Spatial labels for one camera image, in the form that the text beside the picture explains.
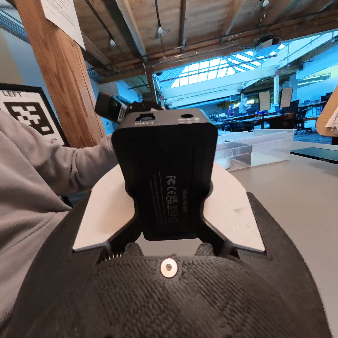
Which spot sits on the hanging light bulb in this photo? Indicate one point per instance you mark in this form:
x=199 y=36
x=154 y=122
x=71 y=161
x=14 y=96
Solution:
x=160 y=29
x=265 y=2
x=112 y=42

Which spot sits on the black flat panel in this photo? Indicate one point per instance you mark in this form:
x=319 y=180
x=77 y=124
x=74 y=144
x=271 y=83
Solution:
x=316 y=154

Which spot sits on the long brown work table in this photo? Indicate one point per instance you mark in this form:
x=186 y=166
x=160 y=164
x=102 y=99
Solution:
x=258 y=118

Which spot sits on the black office chair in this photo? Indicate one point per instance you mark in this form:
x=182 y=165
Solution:
x=303 y=113

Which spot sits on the wooden post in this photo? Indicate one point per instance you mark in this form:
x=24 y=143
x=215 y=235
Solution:
x=60 y=79

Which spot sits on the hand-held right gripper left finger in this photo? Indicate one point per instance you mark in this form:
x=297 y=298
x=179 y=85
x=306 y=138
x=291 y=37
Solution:
x=105 y=211

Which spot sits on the white desk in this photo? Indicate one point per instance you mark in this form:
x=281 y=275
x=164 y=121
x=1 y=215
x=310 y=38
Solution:
x=290 y=211

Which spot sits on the person's left forearm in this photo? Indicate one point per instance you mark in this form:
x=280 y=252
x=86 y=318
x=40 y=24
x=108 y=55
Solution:
x=87 y=163

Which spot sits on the person's grey hoodie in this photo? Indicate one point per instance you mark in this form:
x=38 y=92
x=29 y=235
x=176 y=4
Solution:
x=21 y=198

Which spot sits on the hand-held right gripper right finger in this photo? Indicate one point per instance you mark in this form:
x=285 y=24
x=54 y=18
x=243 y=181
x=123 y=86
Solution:
x=232 y=216

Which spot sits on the black USB hub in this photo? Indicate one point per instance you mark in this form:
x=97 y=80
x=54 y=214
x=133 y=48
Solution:
x=163 y=158

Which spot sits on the tan board on stand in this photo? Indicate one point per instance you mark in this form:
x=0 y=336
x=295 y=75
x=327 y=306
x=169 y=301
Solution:
x=264 y=100
x=286 y=97

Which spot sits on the clear plastic bin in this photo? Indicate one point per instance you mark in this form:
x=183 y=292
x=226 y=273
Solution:
x=269 y=150

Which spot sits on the ceiling projector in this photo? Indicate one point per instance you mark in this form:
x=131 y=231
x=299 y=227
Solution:
x=266 y=45

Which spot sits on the white paper sheet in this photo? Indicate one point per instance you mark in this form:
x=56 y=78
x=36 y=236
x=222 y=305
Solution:
x=63 y=15

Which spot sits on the wooden instruction board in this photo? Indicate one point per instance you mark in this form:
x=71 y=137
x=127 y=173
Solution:
x=323 y=124

